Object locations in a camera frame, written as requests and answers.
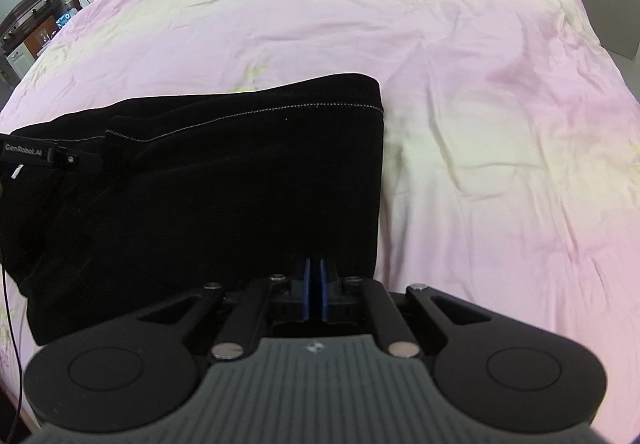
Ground black cable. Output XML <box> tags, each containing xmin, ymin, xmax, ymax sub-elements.
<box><xmin>0</xmin><ymin>164</ymin><xmax>25</xmax><ymax>427</ymax></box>

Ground white cabinet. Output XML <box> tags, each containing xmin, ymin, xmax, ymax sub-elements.
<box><xmin>4</xmin><ymin>46</ymin><xmax>33</xmax><ymax>81</ymax></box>

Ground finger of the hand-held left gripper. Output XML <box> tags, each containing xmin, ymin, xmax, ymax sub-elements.
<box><xmin>54</xmin><ymin>150</ymin><xmax>103</xmax><ymax>174</ymax></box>

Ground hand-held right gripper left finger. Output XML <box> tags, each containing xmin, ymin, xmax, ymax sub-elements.
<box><xmin>135</xmin><ymin>258</ymin><xmax>315</xmax><ymax>362</ymax></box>

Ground black pants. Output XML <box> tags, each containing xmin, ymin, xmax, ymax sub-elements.
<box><xmin>0</xmin><ymin>73</ymin><xmax>385</xmax><ymax>346</ymax></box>

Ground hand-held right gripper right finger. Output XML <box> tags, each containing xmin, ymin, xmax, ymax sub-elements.
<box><xmin>319</xmin><ymin>258</ymin><xmax>493</xmax><ymax>361</ymax></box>

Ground cluttered wooden nightstand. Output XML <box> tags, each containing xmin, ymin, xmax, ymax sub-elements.
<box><xmin>0</xmin><ymin>0</ymin><xmax>59</xmax><ymax>56</ymax></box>

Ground pink floral blanket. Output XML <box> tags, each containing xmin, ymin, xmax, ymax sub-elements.
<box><xmin>0</xmin><ymin>0</ymin><xmax>640</xmax><ymax>425</ymax></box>

